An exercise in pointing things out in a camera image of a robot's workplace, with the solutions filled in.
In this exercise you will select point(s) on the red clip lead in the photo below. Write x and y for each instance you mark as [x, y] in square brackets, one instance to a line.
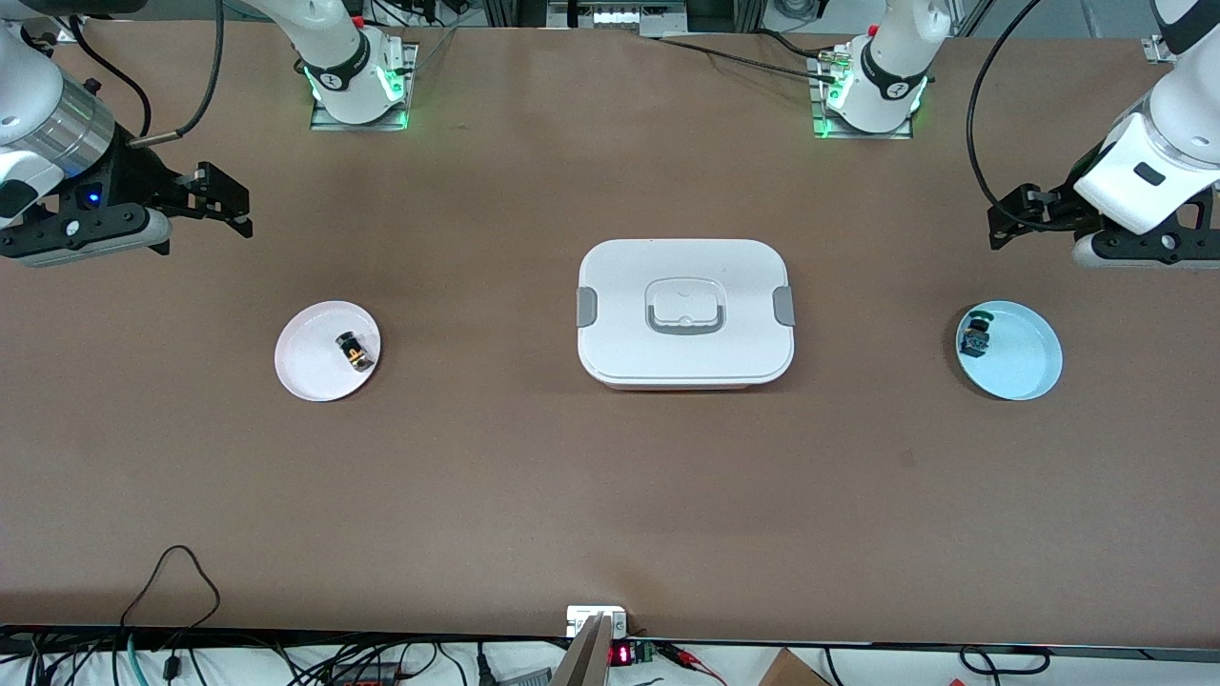
[686, 657]

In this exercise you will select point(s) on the black right camera bracket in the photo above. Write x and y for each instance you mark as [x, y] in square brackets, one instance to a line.
[57, 234]

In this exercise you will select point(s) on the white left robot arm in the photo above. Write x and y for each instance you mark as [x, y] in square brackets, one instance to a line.
[886, 76]

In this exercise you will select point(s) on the orange black switch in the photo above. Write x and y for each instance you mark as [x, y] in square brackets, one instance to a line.
[353, 351]

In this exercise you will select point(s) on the red digit display module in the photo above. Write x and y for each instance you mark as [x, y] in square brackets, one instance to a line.
[620, 655]

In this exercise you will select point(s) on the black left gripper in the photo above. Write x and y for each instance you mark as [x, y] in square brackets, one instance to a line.
[1065, 203]

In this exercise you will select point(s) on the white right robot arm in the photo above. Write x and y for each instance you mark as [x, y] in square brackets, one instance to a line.
[334, 57]

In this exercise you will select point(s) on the metal corner bracket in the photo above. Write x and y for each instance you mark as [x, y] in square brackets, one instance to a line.
[1158, 50]
[67, 33]

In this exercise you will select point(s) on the light blue round plate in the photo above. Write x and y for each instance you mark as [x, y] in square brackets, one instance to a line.
[1025, 353]

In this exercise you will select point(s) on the grey angled beam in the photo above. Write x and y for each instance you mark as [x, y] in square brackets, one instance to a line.
[581, 662]

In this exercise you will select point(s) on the pink round plate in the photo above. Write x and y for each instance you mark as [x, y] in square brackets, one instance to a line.
[310, 357]

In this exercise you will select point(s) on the black left camera bracket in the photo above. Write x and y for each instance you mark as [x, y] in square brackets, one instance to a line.
[1163, 243]

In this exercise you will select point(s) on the green blue switch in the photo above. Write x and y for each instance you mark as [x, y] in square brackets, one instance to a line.
[974, 335]

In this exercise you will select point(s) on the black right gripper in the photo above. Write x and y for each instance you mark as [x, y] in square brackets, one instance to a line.
[136, 178]

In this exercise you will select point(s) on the small green circuit board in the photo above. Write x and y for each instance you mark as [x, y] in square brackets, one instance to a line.
[645, 653]

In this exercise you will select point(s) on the aluminium frame with white device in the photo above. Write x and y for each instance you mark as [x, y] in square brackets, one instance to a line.
[620, 17]

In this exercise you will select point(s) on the black camera bracket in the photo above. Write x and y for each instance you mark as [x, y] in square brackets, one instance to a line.
[57, 234]
[1163, 243]

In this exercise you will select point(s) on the brown cardboard piece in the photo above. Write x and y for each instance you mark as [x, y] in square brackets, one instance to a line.
[791, 672]

